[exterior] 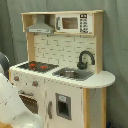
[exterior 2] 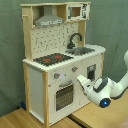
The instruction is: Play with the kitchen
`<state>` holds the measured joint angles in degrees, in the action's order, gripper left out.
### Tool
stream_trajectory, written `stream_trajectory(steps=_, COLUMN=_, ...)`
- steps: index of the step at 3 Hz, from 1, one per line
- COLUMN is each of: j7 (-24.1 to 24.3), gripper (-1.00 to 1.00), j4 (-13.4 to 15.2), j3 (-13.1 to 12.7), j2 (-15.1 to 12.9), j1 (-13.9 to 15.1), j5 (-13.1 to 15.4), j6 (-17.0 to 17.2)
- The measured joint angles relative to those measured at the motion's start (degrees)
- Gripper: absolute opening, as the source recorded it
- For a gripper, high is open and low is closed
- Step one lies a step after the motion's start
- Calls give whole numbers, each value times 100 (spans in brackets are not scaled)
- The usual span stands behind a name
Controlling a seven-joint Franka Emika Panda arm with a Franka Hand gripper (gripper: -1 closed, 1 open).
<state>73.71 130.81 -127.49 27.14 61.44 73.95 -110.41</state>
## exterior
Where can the left red stove knob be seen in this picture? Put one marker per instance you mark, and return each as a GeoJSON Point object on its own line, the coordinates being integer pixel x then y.
{"type": "Point", "coordinates": [16, 78]}

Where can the right red stove knob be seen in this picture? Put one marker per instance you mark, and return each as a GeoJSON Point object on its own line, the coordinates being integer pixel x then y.
{"type": "Point", "coordinates": [35, 83]}

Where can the grey fridge door handle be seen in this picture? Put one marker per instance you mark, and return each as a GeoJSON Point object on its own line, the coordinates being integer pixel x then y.
{"type": "Point", "coordinates": [49, 109]}

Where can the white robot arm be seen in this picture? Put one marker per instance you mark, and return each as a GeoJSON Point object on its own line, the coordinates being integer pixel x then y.
{"type": "Point", "coordinates": [12, 109]}

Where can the grey ice dispenser panel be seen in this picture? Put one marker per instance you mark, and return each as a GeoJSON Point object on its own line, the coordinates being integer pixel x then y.
{"type": "Point", "coordinates": [63, 106]}

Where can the black stovetop red burners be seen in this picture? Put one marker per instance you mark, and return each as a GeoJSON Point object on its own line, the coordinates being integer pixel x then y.
{"type": "Point", "coordinates": [38, 66]}

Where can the black toy faucet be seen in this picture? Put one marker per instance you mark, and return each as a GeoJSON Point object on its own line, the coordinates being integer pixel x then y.
{"type": "Point", "coordinates": [82, 64]}

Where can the wooden toy kitchen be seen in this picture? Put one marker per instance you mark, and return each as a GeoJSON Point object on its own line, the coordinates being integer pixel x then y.
{"type": "Point", "coordinates": [88, 97]}

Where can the grey toy sink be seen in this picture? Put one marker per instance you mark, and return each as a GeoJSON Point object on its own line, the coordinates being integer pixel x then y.
{"type": "Point", "coordinates": [81, 74]}

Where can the metal pot in sink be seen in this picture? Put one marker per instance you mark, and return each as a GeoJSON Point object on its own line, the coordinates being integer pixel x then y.
{"type": "Point", "coordinates": [70, 74]}

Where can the red stove knob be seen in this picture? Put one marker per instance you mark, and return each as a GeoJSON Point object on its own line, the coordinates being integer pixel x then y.
{"type": "Point", "coordinates": [35, 83]}
{"type": "Point", "coordinates": [16, 78]}

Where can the toy oven door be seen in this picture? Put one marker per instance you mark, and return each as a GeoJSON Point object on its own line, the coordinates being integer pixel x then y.
{"type": "Point", "coordinates": [29, 101]}

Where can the grey range hood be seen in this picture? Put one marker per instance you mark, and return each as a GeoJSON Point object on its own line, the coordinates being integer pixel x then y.
{"type": "Point", "coordinates": [40, 26]}

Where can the grey curtain backdrop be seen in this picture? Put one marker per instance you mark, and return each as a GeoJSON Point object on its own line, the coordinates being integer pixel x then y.
{"type": "Point", "coordinates": [115, 44]}

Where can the toy microwave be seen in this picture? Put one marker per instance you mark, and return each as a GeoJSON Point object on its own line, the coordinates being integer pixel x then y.
{"type": "Point", "coordinates": [74, 23]}

